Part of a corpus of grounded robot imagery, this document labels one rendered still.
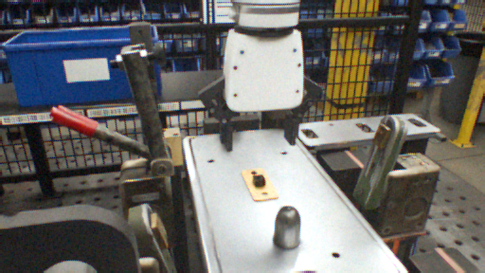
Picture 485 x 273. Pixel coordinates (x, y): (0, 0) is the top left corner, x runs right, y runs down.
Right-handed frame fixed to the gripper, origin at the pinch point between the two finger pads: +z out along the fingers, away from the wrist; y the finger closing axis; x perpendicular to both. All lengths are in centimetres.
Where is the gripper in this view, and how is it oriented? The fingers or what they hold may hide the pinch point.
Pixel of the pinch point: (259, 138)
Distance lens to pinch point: 53.3
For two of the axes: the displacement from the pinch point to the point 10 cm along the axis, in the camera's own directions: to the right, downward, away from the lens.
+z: -0.1, 9.1, 4.2
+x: -2.2, -4.2, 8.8
